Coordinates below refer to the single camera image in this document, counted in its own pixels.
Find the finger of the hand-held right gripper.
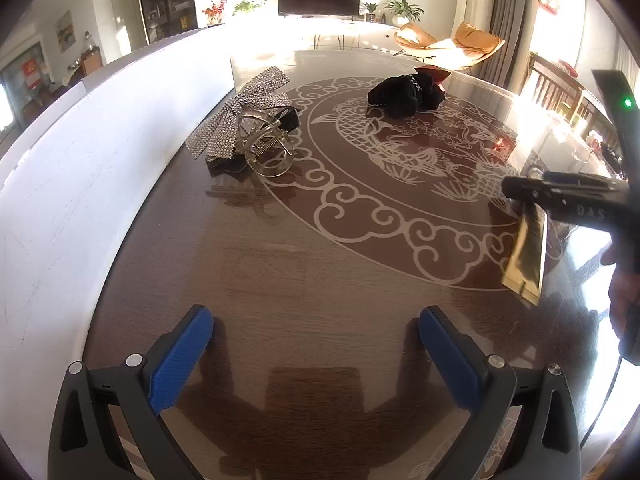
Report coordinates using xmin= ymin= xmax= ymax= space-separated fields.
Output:
xmin=501 ymin=176 xmax=557 ymax=207
xmin=542 ymin=171 xmax=630 ymax=193

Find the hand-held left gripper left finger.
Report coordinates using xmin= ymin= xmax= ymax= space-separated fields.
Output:
xmin=47 ymin=305 xmax=214 ymax=480

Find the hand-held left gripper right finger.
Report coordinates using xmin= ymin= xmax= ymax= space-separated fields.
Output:
xmin=417 ymin=305 xmax=583 ymax=480

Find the gold foil packet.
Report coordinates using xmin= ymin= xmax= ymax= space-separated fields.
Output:
xmin=501 ymin=204 xmax=548 ymax=306

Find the brown patterned desktop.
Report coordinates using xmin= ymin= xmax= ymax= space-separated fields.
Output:
xmin=82 ymin=49 xmax=640 ymax=480

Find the person's right hand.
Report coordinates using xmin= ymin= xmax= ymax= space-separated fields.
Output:
xmin=600 ymin=242 xmax=640 ymax=338

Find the wooden slatted chair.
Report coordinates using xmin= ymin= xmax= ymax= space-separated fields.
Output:
xmin=520 ymin=52 xmax=586 ymax=121

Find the red fabric pouch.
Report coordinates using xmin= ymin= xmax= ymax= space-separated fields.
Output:
xmin=414 ymin=65 xmax=452 ymax=92

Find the orange lounge chair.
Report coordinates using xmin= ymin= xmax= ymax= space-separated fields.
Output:
xmin=393 ymin=22 xmax=441 ymax=58
xmin=450 ymin=21 xmax=506 ymax=68

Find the black scrunchie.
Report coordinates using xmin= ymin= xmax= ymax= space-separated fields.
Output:
xmin=367 ymin=72 xmax=446 ymax=118

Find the grey curtain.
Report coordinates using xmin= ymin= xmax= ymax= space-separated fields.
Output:
xmin=487 ymin=0 xmax=543 ymax=96

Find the large green potted plant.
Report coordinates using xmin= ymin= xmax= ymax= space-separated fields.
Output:
xmin=382 ymin=0 xmax=426 ymax=26

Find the clear hair claw clip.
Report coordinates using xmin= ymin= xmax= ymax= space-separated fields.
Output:
xmin=231 ymin=107 xmax=297 ymax=178

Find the white television console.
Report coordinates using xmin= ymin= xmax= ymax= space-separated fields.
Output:
xmin=295 ymin=17 xmax=401 ymax=53

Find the rhinestone bow hair clip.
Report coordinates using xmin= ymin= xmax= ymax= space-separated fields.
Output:
xmin=185 ymin=66 xmax=292 ymax=161

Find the red door poster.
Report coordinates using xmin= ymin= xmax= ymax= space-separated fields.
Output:
xmin=20 ymin=57 xmax=43 ymax=88

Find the red flower plant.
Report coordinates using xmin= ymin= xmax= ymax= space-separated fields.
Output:
xmin=202 ymin=1 xmax=228 ymax=26

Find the dark display cabinet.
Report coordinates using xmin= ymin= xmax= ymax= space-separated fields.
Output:
xmin=135 ymin=0 xmax=196 ymax=46

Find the black cable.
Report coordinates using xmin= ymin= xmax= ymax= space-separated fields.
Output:
xmin=579 ymin=352 xmax=626 ymax=448

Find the framed wall painting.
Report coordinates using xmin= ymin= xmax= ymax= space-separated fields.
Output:
xmin=56 ymin=10 xmax=76 ymax=53

